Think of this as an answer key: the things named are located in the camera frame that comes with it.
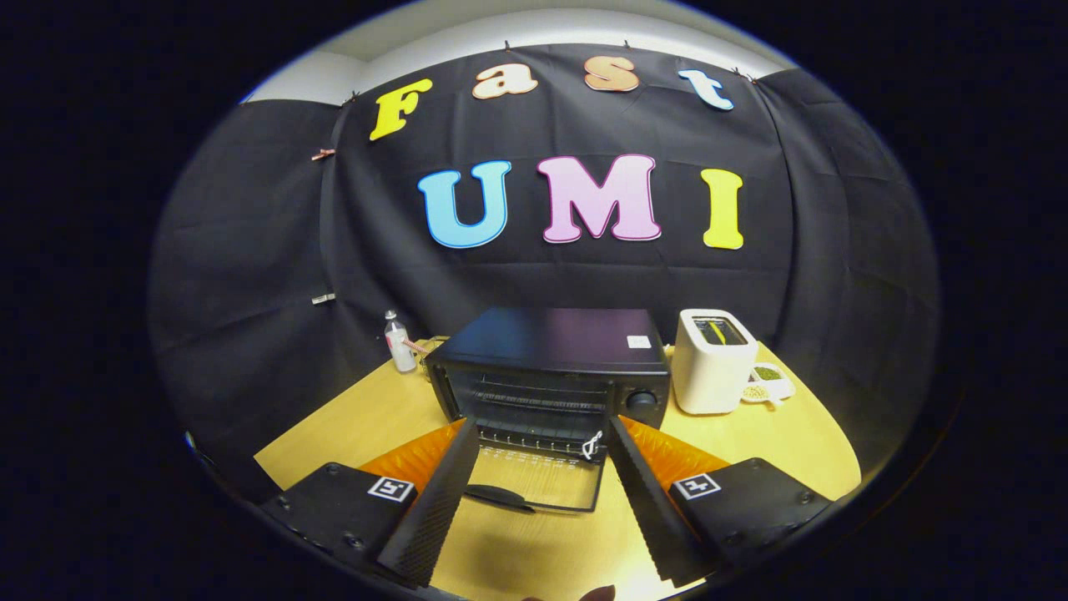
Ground black toaster oven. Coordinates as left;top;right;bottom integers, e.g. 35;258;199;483
423;306;673;514

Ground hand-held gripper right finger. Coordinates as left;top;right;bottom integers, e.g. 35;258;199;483
607;415;835;588

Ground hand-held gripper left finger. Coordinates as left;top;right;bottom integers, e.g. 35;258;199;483
257;417;483;589

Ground white toaster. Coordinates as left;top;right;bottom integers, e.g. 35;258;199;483
672;309;758;416

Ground clear plastic bottle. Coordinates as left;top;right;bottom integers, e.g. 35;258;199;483
384;310;417;374

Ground white dish with beans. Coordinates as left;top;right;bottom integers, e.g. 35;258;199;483
741;361;796;407

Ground black backdrop cloth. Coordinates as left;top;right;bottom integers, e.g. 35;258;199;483
149;43;941;502

